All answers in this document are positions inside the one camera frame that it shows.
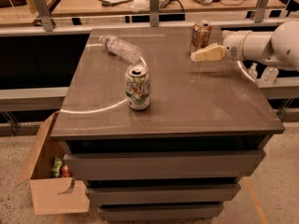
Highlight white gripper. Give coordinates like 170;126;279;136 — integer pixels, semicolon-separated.
191;30;249;62

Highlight orange soda can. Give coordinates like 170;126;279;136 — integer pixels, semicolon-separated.
190;21;211;53

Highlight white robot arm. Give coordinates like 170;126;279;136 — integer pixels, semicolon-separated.
191;21;299;71

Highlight small clear bottle left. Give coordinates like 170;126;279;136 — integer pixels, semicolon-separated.
248;63;258;79

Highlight small clear bottle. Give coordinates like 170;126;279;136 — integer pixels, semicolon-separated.
248;63;258;79
261;66;278;84

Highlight small clear bottle right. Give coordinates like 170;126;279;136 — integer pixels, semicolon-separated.
261;66;278;84

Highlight white green soda can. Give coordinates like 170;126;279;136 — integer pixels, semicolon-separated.
125;62;150;110

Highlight clear plastic water bottle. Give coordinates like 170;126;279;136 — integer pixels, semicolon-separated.
99;35;141;63

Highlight red can in box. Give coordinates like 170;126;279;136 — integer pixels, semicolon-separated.
61;165;72;177

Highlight grey drawer cabinet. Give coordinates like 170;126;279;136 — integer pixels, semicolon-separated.
51;27;284;221

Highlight green snack bag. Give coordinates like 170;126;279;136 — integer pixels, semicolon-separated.
52;156;63;178

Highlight open cardboard box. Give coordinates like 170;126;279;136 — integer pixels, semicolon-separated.
16;112;90;215

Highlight metal bracket right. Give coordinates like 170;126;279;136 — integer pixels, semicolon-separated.
251;0;269;23

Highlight metal bracket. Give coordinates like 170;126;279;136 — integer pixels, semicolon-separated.
251;0;269;23
149;0;159;27
33;0;54;32

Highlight metal bracket middle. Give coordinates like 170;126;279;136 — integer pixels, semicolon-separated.
149;0;159;27

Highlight metal bracket left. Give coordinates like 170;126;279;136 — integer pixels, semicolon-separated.
33;0;54;32

